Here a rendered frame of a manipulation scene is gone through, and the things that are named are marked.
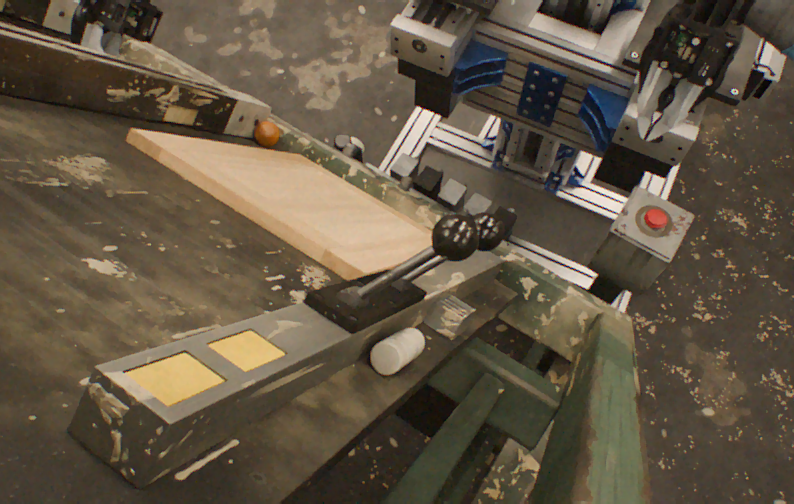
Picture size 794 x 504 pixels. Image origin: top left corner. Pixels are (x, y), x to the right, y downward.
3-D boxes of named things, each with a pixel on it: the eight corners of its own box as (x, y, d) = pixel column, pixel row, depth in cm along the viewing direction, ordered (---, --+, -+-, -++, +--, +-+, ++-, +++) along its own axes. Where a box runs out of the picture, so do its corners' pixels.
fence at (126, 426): (494, 279, 121) (505, 260, 120) (139, 491, 31) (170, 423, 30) (471, 265, 122) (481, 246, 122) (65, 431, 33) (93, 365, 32)
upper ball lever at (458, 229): (360, 322, 57) (492, 244, 53) (343, 330, 54) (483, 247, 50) (339, 284, 58) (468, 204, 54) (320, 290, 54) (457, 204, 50)
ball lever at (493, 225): (403, 303, 69) (514, 237, 65) (391, 308, 65) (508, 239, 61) (385, 271, 69) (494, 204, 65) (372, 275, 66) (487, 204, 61)
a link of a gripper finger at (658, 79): (613, 143, 75) (649, 67, 69) (621, 125, 80) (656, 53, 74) (639, 153, 74) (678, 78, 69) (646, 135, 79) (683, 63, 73)
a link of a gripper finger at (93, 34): (87, 91, 97) (109, 32, 95) (59, 74, 99) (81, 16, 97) (102, 94, 100) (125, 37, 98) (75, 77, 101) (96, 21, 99)
